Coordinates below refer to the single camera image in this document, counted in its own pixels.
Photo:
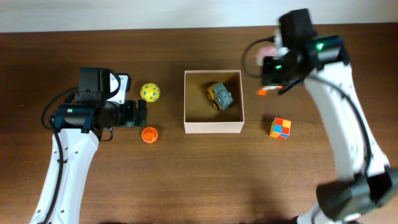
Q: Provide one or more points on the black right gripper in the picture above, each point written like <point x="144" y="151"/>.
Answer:
<point x="270" y="76"/>

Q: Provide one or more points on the pink open box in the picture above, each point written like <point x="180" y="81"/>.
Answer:
<point x="200" y="114"/>

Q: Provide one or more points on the colourful puzzle cube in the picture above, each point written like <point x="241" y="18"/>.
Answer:
<point x="280" y="128"/>

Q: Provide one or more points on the white duck pink hat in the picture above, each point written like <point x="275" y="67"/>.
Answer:
<point x="261" y="54"/>

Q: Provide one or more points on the orange round spinner toy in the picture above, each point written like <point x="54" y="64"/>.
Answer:
<point x="149" y="135"/>

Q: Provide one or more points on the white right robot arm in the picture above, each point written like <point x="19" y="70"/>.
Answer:
<point x="366" y="181"/>

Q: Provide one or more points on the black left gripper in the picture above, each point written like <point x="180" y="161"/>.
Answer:
<point x="131" y="117"/>

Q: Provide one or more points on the grey yellow toy truck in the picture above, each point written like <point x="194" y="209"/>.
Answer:
<point x="220" y="96"/>

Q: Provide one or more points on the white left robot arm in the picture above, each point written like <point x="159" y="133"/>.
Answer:
<point x="77" y="131"/>

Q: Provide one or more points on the yellow ball blue letters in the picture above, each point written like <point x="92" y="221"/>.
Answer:
<point x="150" y="92"/>

